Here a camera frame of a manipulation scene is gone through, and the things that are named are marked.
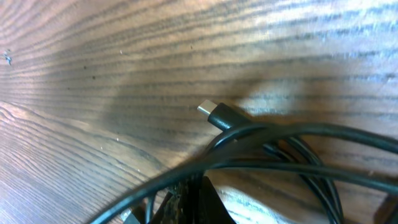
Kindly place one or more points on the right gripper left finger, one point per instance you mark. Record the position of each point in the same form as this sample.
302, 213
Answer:
176, 207

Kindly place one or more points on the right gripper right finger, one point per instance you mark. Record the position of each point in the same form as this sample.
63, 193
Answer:
211, 209

